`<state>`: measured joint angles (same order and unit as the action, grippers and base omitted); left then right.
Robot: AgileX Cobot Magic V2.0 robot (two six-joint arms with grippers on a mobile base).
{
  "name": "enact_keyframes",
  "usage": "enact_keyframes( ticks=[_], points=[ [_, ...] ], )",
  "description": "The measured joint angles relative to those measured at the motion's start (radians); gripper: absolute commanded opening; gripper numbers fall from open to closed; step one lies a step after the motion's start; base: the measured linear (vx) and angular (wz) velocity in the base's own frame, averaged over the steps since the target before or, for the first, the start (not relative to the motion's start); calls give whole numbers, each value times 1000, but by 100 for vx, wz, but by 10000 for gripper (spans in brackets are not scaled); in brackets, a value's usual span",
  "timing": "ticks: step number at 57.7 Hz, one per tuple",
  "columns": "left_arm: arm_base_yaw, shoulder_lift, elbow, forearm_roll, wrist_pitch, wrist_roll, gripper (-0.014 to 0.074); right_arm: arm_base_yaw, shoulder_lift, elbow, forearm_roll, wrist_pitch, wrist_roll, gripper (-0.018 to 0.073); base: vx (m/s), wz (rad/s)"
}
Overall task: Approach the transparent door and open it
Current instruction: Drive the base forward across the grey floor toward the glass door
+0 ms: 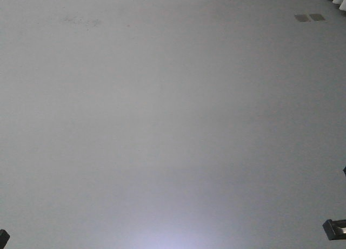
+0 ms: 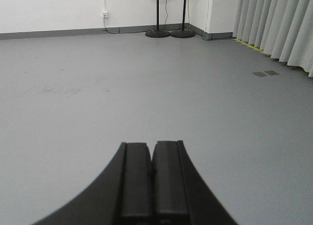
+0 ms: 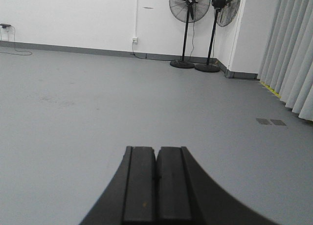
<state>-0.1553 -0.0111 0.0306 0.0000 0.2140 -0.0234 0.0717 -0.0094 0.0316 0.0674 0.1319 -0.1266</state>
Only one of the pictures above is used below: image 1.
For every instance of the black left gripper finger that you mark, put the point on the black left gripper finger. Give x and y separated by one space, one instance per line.
4 238

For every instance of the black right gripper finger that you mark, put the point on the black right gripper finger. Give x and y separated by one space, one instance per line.
335 229

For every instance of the grey floor outlet cover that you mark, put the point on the grey floor outlet cover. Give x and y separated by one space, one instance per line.
317 17
302 17

